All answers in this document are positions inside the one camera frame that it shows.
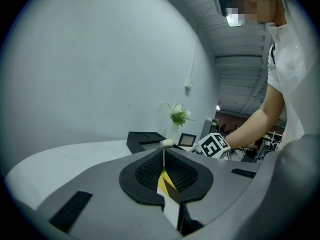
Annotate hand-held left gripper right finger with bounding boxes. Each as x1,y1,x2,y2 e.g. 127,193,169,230
164,148,262,236

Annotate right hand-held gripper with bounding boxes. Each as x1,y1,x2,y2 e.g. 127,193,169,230
191,132,232,160

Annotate grey partition panel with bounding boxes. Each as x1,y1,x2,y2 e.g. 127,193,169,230
203,118,216,141

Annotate white flower bouquet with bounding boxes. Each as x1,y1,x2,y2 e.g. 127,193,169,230
161,101,197,127

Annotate white vase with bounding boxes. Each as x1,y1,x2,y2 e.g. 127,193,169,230
166,121,181,143

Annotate white wall cable conduit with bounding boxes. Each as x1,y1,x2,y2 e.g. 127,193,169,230
188,37,197,81

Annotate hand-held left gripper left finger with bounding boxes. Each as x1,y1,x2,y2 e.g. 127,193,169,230
36,148,181,240

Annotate black makeup box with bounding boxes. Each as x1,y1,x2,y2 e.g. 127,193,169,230
126,131,186,155

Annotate person's head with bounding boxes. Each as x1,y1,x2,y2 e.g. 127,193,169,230
226,0,288,28

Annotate white wall socket box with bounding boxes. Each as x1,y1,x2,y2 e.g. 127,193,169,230
184,78,194,97

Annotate black picture frame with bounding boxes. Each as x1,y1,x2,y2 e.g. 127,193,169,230
177,132,197,148

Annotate person's white shirt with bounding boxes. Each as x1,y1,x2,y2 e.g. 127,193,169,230
265,21,320,150

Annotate black neck strap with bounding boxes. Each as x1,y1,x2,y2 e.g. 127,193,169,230
269,43,277,66

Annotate black head-mounted camera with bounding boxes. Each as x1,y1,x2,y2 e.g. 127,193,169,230
211,0,230,18

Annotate white fluffy-tipped makeup stick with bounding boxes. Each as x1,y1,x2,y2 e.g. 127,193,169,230
159,138,175,169

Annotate person's right forearm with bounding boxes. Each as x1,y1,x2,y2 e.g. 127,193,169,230
224,81,286,151

